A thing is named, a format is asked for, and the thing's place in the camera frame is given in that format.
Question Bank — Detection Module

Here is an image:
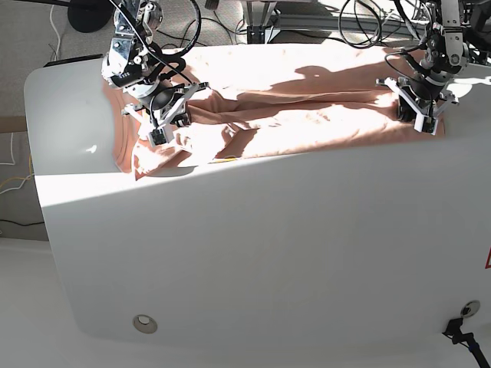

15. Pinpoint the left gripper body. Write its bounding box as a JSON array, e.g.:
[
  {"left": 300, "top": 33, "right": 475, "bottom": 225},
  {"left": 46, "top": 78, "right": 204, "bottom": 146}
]
[{"left": 376, "top": 22, "right": 469, "bottom": 134}]

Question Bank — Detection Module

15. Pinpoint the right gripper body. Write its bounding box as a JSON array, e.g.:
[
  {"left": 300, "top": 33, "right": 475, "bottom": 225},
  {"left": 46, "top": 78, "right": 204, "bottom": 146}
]
[{"left": 101, "top": 36, "right": 209, "bottom": 146}]

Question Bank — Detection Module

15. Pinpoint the salmon pink T-shirt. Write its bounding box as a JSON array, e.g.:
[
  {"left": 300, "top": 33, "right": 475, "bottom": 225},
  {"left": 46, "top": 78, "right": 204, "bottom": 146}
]
[{"left": 104, "top": 41, "right": 430, "bottom": 179}]

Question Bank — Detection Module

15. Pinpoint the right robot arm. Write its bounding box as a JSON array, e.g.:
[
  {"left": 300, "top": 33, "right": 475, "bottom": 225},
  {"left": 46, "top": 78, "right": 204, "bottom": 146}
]
[{"left": 101, "top": 1, "right": 209, "bottom": 146}]

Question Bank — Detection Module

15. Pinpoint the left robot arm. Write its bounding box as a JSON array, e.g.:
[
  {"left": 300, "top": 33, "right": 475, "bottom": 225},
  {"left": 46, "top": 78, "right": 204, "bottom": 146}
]
[{"left": 377, "top": 1, "right": 468, "bottom": 135}]

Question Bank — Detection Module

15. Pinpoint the red warning sticker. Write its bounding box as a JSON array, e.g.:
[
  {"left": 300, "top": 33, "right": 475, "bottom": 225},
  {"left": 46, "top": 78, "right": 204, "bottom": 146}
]
[{"left": 485, "top": 248, "right": 491, "bottom": 269}]

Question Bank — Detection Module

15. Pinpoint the metal table grommet right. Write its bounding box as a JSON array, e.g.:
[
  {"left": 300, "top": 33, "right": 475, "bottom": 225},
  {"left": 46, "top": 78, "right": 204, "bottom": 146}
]
[{"left": 460, "top": 300, "right": 480, "bottom": 318}]

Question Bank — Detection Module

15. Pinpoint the metal table grommet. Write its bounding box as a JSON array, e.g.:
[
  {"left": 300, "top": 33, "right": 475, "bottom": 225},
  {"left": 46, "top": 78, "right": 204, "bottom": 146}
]
[
  {"left": 132, "top": 314, "right": 158, "bottom": 334},
  {"left": 460, "top": 300, "right": 480, "bottom": 318}
]

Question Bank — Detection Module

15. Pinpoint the metal table grommet left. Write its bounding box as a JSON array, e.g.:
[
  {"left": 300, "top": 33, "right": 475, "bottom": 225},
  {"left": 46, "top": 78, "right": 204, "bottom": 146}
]
[{"left": 132, "top": 314, "right": 158, "bottom": 334}]

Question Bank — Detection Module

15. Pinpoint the silver frame centre post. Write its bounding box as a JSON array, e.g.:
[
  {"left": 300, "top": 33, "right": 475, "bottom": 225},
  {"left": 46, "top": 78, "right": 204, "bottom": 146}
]
[{"left": 241, "top": 1, "right": 279, "bottom": 44}]

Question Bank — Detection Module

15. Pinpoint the white cable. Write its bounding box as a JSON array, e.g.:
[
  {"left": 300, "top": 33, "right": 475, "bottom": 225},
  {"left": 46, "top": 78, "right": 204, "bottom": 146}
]
[{"left": 48, "top": 0, "right": 63, "bottom": 62}]

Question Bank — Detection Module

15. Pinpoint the black clamp with cable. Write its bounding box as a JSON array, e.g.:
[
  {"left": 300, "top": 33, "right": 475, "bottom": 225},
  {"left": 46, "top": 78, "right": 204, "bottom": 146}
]
[{"left": 443, "top": 318, "right": 490, "bottom": 368}]

